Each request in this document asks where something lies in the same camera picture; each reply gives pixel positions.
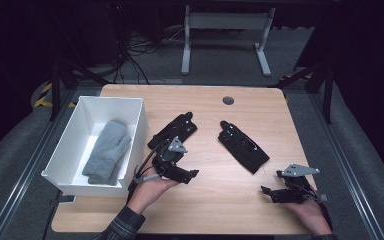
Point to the black glove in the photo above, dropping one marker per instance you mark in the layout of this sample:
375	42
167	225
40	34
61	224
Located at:
180	128
243	148

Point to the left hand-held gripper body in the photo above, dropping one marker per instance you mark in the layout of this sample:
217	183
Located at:
168	165

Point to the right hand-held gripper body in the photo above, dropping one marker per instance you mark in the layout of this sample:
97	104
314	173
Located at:
295	193

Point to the white box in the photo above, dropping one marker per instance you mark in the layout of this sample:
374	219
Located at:
80	133

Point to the dark round table grommet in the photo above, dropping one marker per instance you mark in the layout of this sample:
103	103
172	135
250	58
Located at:
228	100

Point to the person's right hand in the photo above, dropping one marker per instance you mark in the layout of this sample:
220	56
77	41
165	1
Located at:
311	216

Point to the aluminium rail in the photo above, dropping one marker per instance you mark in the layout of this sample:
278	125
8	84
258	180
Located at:
346	166
30	166

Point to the plain grey mitten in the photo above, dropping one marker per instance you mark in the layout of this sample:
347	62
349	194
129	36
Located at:
108	146

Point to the white metal desk frame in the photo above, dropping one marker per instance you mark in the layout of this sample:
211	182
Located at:
226	20

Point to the grey table edge bracket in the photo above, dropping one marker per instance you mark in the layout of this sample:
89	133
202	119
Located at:
67	199
323	198

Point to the yellow black striped tape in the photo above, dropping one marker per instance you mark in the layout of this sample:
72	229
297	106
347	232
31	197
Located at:
43	98

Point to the black metal stand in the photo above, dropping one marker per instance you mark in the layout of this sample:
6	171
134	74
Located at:
55	86
328	93

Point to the person's left hand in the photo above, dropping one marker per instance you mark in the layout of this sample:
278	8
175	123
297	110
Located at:
150	191

